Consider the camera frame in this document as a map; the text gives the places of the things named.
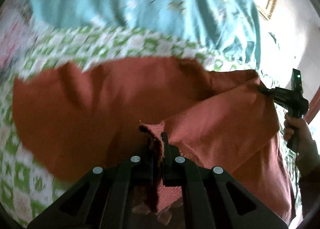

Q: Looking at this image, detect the teal floral satin quilt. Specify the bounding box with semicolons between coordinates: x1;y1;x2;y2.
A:
29;0;262;68

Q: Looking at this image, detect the rust orange knit garment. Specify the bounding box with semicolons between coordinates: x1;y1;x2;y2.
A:
12;57;295;222

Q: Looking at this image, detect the green white checkered bedsheet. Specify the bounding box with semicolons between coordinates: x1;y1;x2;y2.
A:
1;27;296;227

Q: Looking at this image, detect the person's right hand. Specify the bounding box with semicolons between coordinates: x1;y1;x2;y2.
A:
284;113;319;176

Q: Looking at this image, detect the right forearm dark red sleeve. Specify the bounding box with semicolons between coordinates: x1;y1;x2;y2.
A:
299;165;320;218

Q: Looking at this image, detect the pastel floral patterned blanket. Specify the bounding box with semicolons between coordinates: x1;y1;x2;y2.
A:
1;2;39;75

